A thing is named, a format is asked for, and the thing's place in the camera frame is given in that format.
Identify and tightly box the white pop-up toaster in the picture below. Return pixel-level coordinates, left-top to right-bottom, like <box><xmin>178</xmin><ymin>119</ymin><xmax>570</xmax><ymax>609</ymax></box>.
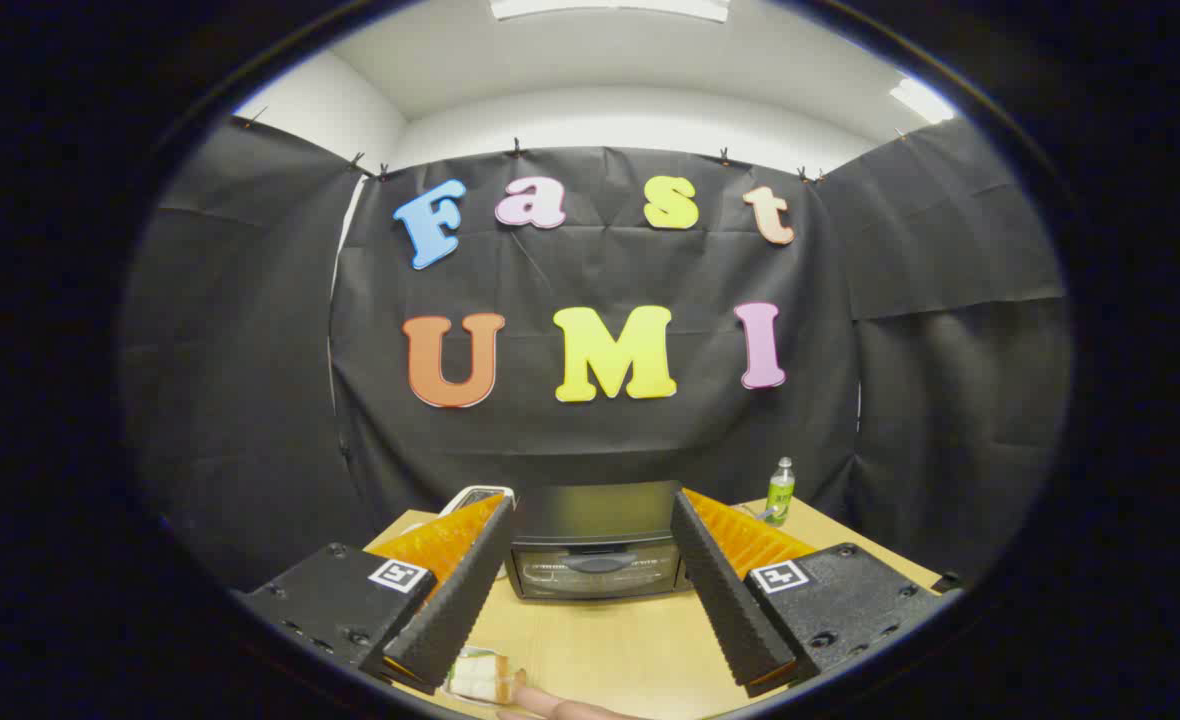
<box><xmin>438</xmin><ymin>485</ymin><xmax>517</xmax><ymax>522</ymax></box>

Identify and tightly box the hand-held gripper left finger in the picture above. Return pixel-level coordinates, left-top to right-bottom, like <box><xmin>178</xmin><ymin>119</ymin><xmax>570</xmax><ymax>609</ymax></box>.
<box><xmin>235</xmin><ymin>492</ymin><xmax>517</xmax><ymax>697</ymax></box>

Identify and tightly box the long ceiling light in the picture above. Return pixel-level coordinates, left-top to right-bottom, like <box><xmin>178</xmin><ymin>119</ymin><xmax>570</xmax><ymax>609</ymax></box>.
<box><xmin>490</xmin><ymin>0</ymin><xmax>732</xmax><ymax>24</ymax></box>

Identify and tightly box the green drink bottle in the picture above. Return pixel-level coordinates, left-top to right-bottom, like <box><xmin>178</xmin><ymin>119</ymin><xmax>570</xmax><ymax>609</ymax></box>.
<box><xmin>764</xmin><ymin>457</ymin><xmax>798</xmax><ymax>528</ymax></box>

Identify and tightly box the toy sandwich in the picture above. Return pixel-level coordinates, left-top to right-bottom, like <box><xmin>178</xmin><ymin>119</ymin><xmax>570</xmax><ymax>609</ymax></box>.
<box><xmin>446</xmin><ymin>647</ymin><xmax>529</xmax><ymax>707</ymax></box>

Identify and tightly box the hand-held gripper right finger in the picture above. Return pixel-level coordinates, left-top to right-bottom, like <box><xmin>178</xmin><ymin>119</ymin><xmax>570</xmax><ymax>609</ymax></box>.
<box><xmin>669</xmin><ymin>488</ymin><xmax>963</xmax><ymax>700</ymax></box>

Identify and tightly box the small ceiling light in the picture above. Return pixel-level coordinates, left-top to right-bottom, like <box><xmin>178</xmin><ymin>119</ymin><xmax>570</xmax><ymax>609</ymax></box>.
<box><xmin>887</xmin><ymin>77</ymin><xmax>957</xmax><ymax>126</ymax></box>

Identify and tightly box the black toaster oven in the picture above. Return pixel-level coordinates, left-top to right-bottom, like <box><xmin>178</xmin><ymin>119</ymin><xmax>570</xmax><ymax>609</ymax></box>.
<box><xmin>506</xmin><ymin>481</ymin><xmax>694</xmax><ymax>603</ymax></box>

